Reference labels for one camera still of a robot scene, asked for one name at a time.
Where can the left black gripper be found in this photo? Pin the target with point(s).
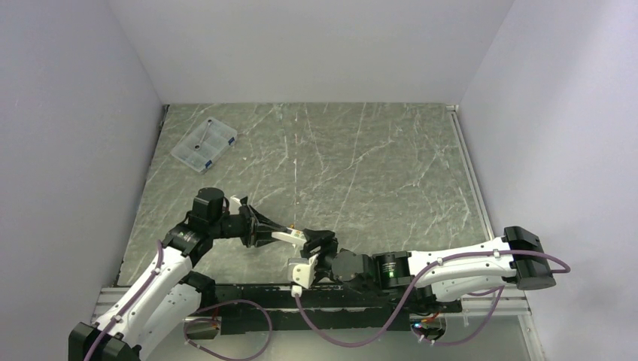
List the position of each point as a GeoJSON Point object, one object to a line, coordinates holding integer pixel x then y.
{"type": "Point", "coordinates": [250, 236]}

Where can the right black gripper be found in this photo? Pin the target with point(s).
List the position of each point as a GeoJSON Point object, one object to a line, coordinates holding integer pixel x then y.
{"type": "Point", "coordinates": [325, 239]}

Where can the white remote control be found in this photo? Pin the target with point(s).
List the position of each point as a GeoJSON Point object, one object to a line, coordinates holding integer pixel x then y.
{"type": "Point", "coordinates": [291, 236]}

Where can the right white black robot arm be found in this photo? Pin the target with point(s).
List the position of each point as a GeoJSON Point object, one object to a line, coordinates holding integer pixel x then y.
{"type": "Point", "coordinates": [516, 257]}

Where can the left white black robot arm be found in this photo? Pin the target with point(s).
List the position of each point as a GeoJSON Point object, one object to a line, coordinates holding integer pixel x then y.
{"type": "Point", "coordinates": [169, 289]}

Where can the clear plastic organizer box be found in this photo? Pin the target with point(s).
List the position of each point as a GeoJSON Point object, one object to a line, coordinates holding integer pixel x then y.
{"type": "Point", "coordinates": [203, 146]}

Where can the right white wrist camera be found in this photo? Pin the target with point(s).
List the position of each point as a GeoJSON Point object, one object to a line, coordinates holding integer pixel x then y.
{"type": "Point", "coordinates": [300, 272]}

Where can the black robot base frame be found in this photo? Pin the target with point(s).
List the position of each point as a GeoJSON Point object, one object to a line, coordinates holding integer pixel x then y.
{"type": "Point", "coordinates": [328, 306]}

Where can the aluminium rail right edge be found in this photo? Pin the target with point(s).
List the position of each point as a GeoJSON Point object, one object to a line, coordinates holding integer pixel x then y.
{"type": "Point", "coordinates": [452, 115]}

